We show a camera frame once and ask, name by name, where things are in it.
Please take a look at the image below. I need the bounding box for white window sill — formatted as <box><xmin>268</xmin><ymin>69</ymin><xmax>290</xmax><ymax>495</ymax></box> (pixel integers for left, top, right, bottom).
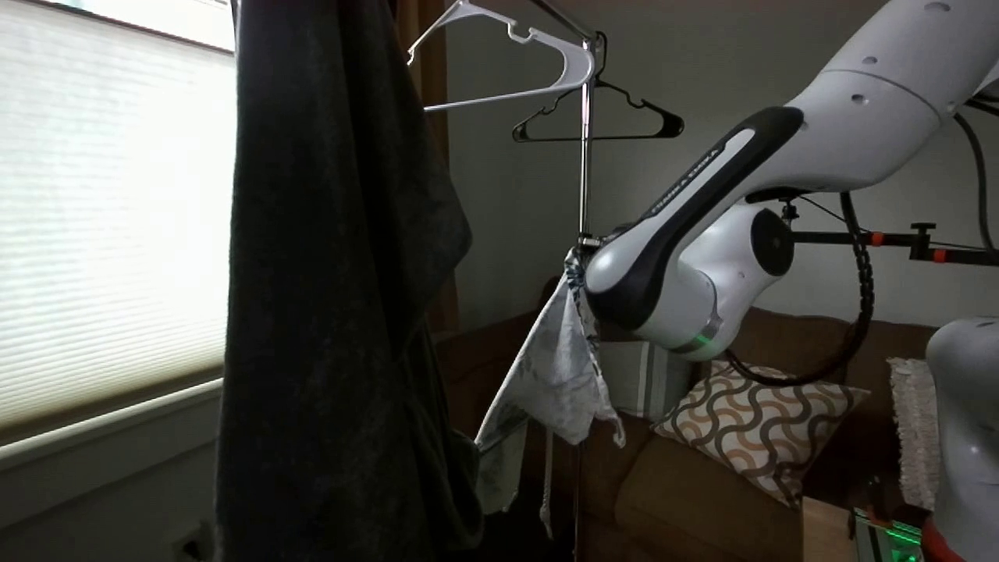
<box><xmin>0</xmin><ymin>374</ymin><xmax>229</xmax><ymax>475</ymax></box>

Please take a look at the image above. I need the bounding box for white plastic hanger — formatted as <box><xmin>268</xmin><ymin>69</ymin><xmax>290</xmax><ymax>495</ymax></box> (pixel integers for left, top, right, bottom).
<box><xmin>404</xmin><ymin>0</ymin><xmax>599</xmax><ymax>115</ymax></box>

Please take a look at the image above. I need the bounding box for white window blind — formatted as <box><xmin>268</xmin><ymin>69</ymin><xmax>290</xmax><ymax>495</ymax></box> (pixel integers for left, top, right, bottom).
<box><xmin>0</xmin><ymin>0</ymin><xmax>239</xmax><ymax>431</ymax></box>

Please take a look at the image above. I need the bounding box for black hanger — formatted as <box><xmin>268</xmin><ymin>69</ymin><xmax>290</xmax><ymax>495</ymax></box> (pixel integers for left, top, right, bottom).
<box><xmin>509</xmin><ymin>74</ymin><xmax>686</xmax><ymax>146</ymax></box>

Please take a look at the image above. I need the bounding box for brown sofa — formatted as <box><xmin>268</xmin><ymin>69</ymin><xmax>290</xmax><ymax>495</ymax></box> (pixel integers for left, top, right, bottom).
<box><xmin>435</xmin><ymin>308</ymin><xmax>940</xmax><ymax>562</ymax></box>

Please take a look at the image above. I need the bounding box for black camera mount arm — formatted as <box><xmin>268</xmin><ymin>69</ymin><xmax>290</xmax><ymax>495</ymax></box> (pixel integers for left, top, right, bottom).
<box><xmin>781</xmin><ymin>220</ymin><xmax>999</xmax><ymax>268</ymax></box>

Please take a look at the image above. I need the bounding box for metal clothes stand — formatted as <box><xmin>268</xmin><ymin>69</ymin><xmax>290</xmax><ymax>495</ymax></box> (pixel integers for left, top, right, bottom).
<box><xmin>574</xmin><ymin>39</ymin><xmax>597</xmax><ymax>260</ymax></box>

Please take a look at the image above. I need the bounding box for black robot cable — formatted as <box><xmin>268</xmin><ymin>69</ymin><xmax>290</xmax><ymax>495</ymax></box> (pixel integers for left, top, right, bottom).
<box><xmin>721</xmin><ymin>186</ymin><xmax>877</xmax><ymax>390</ymax></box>

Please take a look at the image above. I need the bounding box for patterned throw cushion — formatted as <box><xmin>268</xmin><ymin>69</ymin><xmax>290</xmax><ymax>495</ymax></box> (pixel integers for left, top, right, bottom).
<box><xmin>651</xmin><ymin>357</ymin><xmax>874</xmax><ymax>510</ymax></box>

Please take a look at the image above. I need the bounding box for white fuzzy cushion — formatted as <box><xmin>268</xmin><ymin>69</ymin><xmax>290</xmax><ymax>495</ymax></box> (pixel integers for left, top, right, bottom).
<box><xmin>888</xmin><ymin>357</ymin><xmax>942</xmax><ymax>514</ymax></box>

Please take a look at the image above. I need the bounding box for cardboard box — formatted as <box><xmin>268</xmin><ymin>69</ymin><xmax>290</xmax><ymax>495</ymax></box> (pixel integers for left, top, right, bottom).
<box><xmin>800</xmin><ymin>495</ymin><xmax>863</xmax><ymax>562</ymax></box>

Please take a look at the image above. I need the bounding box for grey cloth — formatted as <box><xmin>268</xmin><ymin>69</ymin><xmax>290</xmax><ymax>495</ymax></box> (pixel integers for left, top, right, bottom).
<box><xmin>471</xmin><ymin>253</ymin><xmax>628</xmax><ymax>524</ymax></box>

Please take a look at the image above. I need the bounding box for dark hanging garment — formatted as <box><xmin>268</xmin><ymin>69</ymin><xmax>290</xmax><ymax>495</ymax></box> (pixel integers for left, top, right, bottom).
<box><xmin>213</xmin><ymin>0</ymin><xmax>475</xmax><ymax>562</ymax></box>

